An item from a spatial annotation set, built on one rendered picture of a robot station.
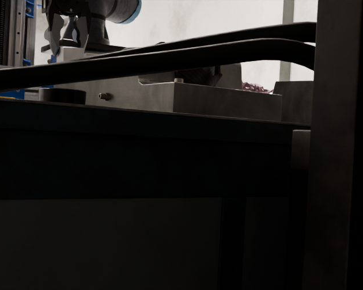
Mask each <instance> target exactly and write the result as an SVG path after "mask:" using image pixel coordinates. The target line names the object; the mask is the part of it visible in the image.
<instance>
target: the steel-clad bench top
mask: <svg viewBox="0 0 363 290"><path fill-rule="evenodd" d="M0 101H11V102H24V103H31V104H45V105H59V106H72V107H80V108H93V109H106V110H120V111H128V112H141V113H155V114H162V115H175V116H189V117H203V118H210V119H224V120H237V121H250V122H258V123H272V124H285V125H298V126H306V127H310V126H311V124H300V123H287V122H280V121H267V120H254V119H241V118H233V117H220V116H208V115H195V114H187V113H174V112H161V111H154V110H141V109H128V108H115V107H108V106H95V105H82V104H69V103H61V102H48V101H36V100H23V99H15V98H2V97H0Z"/></svg>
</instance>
